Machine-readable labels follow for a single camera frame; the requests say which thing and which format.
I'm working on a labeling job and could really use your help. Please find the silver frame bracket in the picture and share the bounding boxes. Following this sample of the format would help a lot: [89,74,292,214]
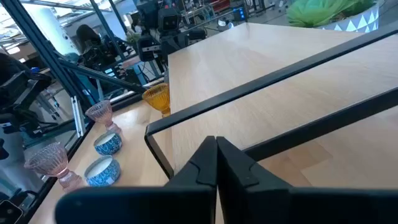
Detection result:
[70,95,86,138]

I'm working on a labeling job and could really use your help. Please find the wooden riser shelf black legs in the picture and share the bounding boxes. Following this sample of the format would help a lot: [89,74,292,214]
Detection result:
[144,21,398,180]

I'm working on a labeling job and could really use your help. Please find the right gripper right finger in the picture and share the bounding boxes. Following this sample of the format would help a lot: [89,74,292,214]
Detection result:
[216,136,293,189]

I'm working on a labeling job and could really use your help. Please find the pink glass candle holder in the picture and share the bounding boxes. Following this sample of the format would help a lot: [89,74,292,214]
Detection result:
[85,100,122,134]
[24,142,83,192]

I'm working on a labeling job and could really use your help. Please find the black aluminium rig frame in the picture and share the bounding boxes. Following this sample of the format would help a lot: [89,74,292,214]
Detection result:
[0,0,165,224]

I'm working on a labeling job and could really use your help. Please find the small black camera box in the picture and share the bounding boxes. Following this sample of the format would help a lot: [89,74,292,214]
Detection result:
[0,198,24,224]

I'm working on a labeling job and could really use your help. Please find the black box blue lights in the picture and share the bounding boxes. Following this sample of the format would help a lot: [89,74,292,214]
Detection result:
[232,5,247,22]

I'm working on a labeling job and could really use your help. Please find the succulent in triangle-pattern pot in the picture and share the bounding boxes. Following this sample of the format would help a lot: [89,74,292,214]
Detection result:
[285,0,381,34]

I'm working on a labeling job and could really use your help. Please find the amber glass candle holder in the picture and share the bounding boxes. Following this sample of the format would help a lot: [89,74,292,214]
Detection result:
[142,83,171,118]

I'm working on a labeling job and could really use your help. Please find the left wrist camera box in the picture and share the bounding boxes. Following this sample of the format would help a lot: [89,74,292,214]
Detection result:
[157,8,182,32]

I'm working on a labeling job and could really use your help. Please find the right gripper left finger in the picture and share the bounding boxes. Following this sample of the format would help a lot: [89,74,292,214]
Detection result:
[164,136,218,187]

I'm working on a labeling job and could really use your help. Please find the person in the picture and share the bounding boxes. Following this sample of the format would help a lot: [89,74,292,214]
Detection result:
[76,24,103,55]

